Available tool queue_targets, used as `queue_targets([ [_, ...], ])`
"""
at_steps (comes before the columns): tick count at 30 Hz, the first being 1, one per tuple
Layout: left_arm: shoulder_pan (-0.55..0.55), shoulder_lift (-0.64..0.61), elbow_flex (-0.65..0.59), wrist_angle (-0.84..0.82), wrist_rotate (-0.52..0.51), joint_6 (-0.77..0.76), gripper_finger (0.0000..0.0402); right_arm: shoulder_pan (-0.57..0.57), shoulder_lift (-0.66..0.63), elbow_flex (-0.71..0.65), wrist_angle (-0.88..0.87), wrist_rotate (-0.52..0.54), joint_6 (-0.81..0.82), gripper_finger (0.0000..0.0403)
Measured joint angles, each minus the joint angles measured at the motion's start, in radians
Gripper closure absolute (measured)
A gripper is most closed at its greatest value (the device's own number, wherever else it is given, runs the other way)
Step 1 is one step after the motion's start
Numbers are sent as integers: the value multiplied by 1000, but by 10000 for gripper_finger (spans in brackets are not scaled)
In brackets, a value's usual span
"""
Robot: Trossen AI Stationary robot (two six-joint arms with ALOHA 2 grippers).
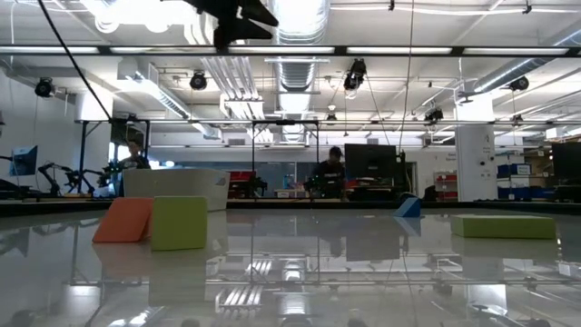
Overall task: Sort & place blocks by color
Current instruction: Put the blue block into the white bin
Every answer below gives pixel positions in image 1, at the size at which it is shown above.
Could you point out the long green foam block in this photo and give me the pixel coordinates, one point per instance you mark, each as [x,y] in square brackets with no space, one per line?
[501,227]

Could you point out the silver ventilation duct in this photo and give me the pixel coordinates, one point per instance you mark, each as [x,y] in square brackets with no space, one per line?
[297,32]

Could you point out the blue storage bin stack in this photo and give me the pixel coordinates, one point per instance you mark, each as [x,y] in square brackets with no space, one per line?
[507,170]

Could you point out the black monitor screen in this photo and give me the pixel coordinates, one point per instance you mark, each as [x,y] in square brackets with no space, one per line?
[567,163]
[370,161]

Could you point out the orange foam block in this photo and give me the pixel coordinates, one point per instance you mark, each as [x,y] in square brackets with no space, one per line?
[122,220]

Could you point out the red storage bin stack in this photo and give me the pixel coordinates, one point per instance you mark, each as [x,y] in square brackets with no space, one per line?
[240,175]

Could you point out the black overhead frame bar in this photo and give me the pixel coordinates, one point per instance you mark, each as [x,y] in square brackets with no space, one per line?
[456,51]

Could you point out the person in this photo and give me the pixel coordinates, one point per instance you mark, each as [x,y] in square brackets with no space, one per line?
[134,161]
[330,172]

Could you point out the blue-lit monitor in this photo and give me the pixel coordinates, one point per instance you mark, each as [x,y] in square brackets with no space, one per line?
[25,161]

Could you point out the blue triangular foam block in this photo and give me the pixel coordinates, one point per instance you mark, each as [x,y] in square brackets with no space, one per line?
[410,209]

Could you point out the black ceiling spotlight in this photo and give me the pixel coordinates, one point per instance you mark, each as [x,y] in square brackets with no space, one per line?
[198,82]
[355,75]
[518,84]
[44,87]
[433,115]

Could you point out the white plastic bin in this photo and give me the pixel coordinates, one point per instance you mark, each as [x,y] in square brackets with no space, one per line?
[181,184]

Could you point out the green rectangular foam block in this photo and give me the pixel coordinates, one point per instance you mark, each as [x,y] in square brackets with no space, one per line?
[179,222]

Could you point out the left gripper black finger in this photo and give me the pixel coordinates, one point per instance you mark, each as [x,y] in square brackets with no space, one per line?
[252,31]
[261,13]

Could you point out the black metal table frame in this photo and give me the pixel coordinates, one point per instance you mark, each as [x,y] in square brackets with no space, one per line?
[295,205]

